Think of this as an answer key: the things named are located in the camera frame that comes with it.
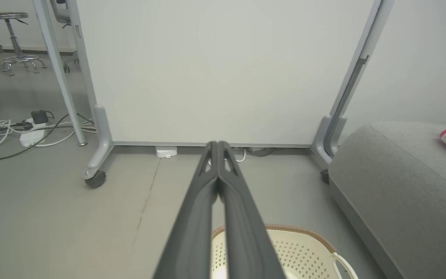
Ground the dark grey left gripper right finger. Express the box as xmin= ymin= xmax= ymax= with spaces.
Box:
xmin=218 ymin=141 xmax=286 ymax=279

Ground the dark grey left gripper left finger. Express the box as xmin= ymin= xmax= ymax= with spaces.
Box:
xmin=152 ymin=141 xmax=219 ymax=279

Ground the cream perforated laundry basket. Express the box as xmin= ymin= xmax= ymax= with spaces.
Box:
xmin=211 ymin=224 xmax=359 ymax=279

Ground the white power adapter box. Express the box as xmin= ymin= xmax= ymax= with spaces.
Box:
xmin=155 ymin=146 xmax=178 ymax=159

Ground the black caster wheel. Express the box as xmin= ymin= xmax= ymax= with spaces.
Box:
xmin=85 ymin=171 xmax=107 ymax=189

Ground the wide white partition panel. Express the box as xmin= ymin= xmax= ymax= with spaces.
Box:
xmin=65 ymin=0 xmax=381 ymax=183

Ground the grey fabric sofa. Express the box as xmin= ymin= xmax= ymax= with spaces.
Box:
xmin=328 ymin=122 xmax=446 ymax=279

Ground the black power adapter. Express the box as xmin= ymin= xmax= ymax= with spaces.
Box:
xmin=31 ymin=110 xmax=50 ymax=125

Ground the grey office chair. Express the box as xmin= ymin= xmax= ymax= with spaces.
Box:
xmin=50 ymin=0 xmax=81 ymax=73

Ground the white partition panel behind sofa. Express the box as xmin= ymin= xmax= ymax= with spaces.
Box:
xmin=323 ymin=0 xmax=446 ymax=158

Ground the chrome round stool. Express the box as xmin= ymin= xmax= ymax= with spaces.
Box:
xmin=0 ymin=12 xmax=48 ymax=76

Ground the white cable by adapter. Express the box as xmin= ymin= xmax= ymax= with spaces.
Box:
xmin=223 ymin=148 xmax=247 ymax=163

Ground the white power strip with cables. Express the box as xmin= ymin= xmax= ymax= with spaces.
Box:
xmin=0 ymin=93 xmax=94 ymax=162

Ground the white slanted frame post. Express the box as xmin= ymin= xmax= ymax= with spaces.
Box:
xmin=33 ymin=0 xmax=88 ymax=147

